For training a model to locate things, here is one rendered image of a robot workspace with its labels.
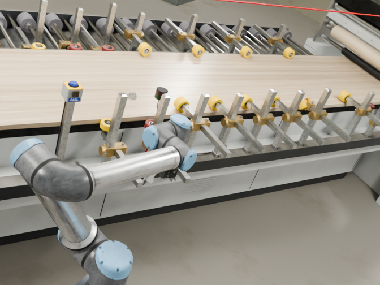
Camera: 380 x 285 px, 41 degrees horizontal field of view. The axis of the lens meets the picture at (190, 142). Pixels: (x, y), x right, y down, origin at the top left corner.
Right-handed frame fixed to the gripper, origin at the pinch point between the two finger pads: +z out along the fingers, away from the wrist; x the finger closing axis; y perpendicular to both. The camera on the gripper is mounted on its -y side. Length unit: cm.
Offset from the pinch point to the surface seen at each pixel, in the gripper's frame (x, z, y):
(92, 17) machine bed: 46, 11, -201
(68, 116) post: -31.4, -12.4, -36.3
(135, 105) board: 22, 4, -68
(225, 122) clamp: 65, -2, -40
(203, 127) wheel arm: 47, -2, -36
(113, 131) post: -6.5, -2.0, -37.2
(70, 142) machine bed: -17, 20, -59
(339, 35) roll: 270, -12, -154
